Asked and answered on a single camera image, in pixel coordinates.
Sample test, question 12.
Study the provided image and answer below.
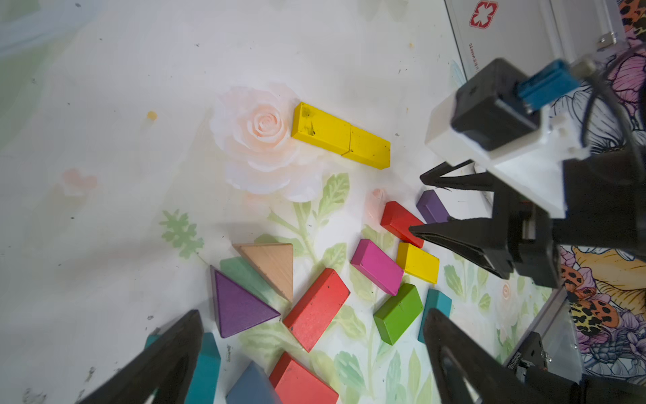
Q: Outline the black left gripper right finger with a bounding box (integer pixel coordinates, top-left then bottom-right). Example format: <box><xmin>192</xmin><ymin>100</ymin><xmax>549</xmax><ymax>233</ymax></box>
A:
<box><xmin>423</xmin><ymin>309</ymin><xmax>549</xmax><ymax>403</ymax></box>

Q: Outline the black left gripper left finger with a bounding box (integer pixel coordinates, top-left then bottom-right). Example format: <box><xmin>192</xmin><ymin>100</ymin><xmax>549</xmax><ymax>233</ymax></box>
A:
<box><xmin>82</xmin><ymin>310</ymin><xmax>204</xmax><ymax>403</ymax></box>

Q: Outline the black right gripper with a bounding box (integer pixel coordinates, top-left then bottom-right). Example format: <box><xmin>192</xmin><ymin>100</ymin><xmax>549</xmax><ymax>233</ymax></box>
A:
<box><xmin>409</xmin><ymin>160</ymin><xmax>561</xmax><ymax>289</ymax></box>

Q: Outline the red block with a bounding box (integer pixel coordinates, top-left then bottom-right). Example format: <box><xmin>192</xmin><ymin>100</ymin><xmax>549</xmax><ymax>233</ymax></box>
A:
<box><xmin>269</xmin><ymin>352</ymin><xmax>339</xmax><ymax>404</ymax></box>
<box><xmin>283</xmin><ymin>268</ymin><xmax>350</xmax><ymax>353</ymax></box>
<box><xmin>380</xmin><ymin>201</ymin><xmax>424</xmax><ymax>248</ymax></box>

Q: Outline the green block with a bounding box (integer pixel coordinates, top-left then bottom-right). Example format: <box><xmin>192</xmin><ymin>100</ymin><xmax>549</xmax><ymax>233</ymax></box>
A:
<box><xmin>373</xmin><ymin>283</ymin><xmax>423</xmax><ymax>346</ymax></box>

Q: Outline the magenta block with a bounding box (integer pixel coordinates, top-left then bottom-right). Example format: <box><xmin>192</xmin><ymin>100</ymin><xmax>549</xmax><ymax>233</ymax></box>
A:
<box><xmin>350</xmin><ymin>239</ymin><xmax>404</xmax><ymax>296</ymax></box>

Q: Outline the yellow block long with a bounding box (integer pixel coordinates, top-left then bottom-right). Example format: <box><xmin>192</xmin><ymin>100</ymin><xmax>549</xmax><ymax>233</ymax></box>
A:
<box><xmin>292</xmin><ymin>103</ymin><xmax>351</xmax><ymax>155</ymax></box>

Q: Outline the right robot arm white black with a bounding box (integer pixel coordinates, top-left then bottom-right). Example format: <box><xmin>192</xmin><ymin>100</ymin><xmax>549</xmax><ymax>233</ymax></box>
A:
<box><xmin>410</xmin><ymin>58</ymin><xmax>645</xmax><ymax>289</ymax></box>

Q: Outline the teal block upper left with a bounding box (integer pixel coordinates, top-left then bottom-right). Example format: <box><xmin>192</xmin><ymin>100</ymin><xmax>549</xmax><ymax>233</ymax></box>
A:
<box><xmin>143</xmin><ymin>330</ymin><xmax>222</xmax><ymax>404</ymax></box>

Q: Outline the teal block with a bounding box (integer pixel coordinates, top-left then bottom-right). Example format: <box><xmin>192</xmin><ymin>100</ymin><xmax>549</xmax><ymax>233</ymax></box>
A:
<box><xmin>417</xmin><ymin>288</ymin><xmax>454</xmax><ymax>344</ymax></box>
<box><xmin>143</xmin><ymin>330</ymin><xmax>222</xmax><ymax>404</ymax></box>

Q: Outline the purple rectangular block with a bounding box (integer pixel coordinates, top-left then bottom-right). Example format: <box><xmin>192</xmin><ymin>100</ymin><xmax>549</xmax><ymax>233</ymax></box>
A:
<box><xmin>416</xmin><ymin>190</ymin><xmax>450</xmax><ymax>224</ymax></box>

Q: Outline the teal block right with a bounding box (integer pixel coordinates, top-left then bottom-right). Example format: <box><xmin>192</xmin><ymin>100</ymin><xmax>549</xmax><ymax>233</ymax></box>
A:
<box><xmin>417</xmin><ymin>288</ymin><xmax>454</xmax><ymax>344</ymax></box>

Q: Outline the blue grey triangle block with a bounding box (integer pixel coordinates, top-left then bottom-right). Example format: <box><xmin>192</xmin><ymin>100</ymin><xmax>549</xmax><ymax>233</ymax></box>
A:
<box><xmin>225</xmin><ymin>361</ymin><xmax>281</xmax><ymax>404</ymax></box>

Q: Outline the purple triangle block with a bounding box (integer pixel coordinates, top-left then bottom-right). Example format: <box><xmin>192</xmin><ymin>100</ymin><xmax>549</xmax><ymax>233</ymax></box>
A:
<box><xmin>210</xmin><ymin>266</ymin><xmax>280</xmax><ymax>338</ymax></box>

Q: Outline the natural wood triangle block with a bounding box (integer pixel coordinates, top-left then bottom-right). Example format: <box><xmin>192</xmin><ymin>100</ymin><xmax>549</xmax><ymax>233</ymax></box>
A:
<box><xmin>232</xmin><ymin>243</ymin><xmax>294</xmax><ymax>303</ymax></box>

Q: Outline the silver metal first-aid case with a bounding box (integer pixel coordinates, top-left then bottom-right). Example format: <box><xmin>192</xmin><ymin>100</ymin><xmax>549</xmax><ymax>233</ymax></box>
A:
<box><xmin>445</xmin><ymin>0</ymin><xmax>627</xmax><ymax>79</ymax></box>

